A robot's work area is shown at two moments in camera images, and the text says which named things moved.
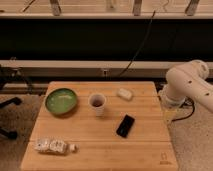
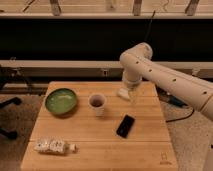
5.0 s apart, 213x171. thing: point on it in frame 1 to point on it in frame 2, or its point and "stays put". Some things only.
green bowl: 61,101 stays put
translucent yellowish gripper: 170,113 to 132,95
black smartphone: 125,126 stays put
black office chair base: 10,134 stays put
